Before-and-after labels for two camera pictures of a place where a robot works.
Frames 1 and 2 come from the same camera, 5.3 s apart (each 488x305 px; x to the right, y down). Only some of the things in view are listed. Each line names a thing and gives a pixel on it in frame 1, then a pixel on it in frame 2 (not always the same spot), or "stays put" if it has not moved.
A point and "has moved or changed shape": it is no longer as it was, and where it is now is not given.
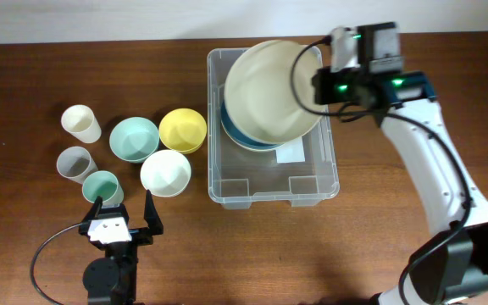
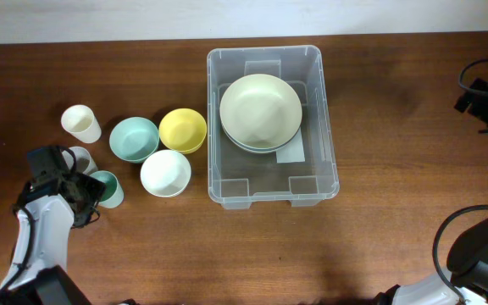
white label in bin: [291, 152] stays put
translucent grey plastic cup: [75, 163] stays put
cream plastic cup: [81, 123] stays put
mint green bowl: [133, 138] stays put
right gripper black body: [339, 86] → [484, 106]
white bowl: [165, 173] stays put
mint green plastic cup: [105, 184] stays put
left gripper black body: [108, 249] → [91, 190]
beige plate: [268, 92] has moved or changed shape
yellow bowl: [183, 130] stays put
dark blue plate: [229, 125] → [263, 147]
